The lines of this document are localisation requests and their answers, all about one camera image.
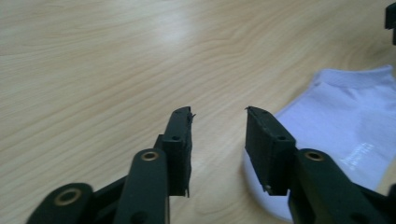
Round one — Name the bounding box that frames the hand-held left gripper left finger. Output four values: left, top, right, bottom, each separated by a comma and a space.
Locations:
113, 105, 196, 224

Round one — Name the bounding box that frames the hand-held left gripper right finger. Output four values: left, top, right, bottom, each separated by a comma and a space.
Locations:
245, 105, 387, 224

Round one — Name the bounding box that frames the light purple sock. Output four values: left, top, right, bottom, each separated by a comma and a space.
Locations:
242, 64, 396, 223

